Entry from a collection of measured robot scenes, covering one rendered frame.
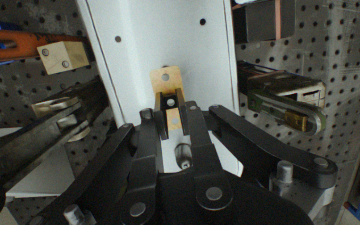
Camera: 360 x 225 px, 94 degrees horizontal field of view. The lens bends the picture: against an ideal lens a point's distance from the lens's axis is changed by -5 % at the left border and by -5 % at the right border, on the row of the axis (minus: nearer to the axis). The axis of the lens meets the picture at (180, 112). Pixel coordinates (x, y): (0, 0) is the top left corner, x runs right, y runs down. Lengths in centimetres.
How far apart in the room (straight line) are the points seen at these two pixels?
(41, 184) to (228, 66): 62
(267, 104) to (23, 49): 33
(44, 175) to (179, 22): 60
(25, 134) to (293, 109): 31
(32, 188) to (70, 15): 51
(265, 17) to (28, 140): 37
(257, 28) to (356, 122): 77
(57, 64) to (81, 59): 4
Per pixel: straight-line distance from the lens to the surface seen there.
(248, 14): 34
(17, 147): 23
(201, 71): 30
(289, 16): 38
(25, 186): 64
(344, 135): 103
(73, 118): 27
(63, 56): 26
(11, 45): 27
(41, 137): 25
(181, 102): 17
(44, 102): 30
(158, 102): 18
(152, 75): 22
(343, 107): 95
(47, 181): 71
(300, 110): 27
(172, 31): 29
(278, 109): 30
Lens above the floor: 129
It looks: 69 degrees down
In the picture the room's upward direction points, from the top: 167 degrees clockwise
